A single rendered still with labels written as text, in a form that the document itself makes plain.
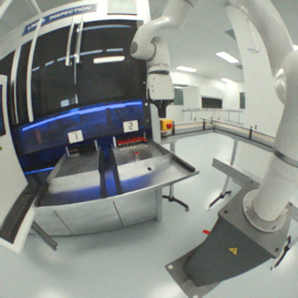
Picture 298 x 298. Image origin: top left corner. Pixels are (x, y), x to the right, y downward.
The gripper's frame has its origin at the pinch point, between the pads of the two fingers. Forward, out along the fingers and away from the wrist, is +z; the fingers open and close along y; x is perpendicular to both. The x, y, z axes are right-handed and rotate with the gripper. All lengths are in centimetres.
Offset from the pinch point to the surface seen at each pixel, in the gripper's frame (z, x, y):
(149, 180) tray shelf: 22.3, 8.1, 10.1
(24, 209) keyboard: 28, 6, 72
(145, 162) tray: 20.3, -1.9, 7.7
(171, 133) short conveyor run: 20, -39, -27
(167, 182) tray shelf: 22.5, 11.8, 4.8
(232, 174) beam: 63, -8, -85
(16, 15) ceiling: -185, -64, 153
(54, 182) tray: 21, -2, 50
